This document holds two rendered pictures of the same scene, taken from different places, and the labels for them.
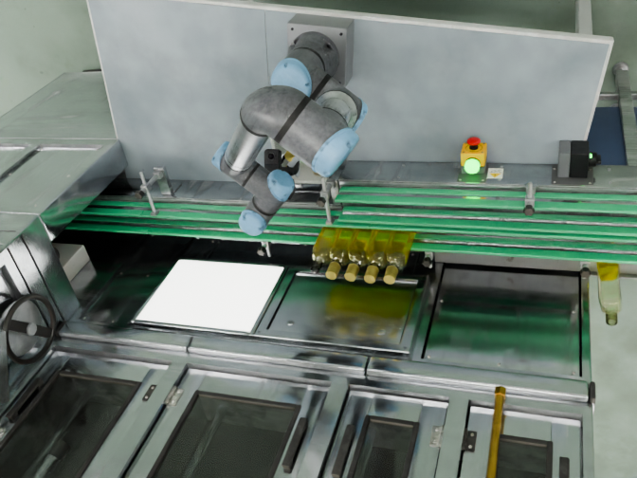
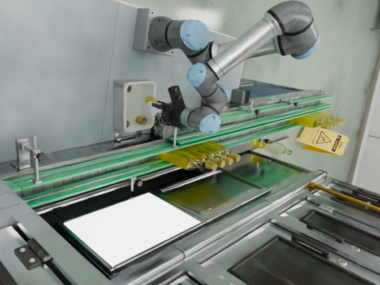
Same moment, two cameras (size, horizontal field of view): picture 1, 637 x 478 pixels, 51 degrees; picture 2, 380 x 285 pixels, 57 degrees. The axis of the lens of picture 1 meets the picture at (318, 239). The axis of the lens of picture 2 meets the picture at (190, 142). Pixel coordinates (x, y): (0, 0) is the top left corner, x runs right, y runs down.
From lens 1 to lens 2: 191 cm
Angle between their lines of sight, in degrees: 64
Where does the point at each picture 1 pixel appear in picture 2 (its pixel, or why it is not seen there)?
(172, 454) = not seen: outside the picture
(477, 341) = (270, 179)
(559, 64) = not seen: hidden behind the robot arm
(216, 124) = (63, 96)
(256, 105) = (297, 7)
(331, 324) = (225, 198)
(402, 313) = (238, 181)
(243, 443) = (296, 266)
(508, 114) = not seen: hidden behind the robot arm
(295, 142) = (312, 30)
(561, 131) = (232, 84)
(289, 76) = (201, 27)
